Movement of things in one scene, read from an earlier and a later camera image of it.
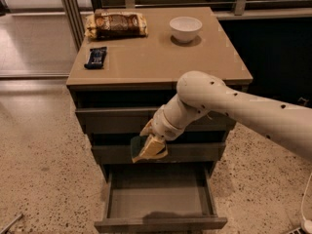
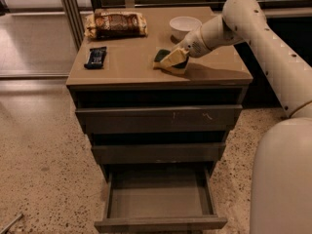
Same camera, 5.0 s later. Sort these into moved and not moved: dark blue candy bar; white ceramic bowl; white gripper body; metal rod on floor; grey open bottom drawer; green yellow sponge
Moved: green yellow sponge; white gripper body
Not moved: white ceramic bowl; grey open bottom drawer; dark blue candy bar; metal rod on floor
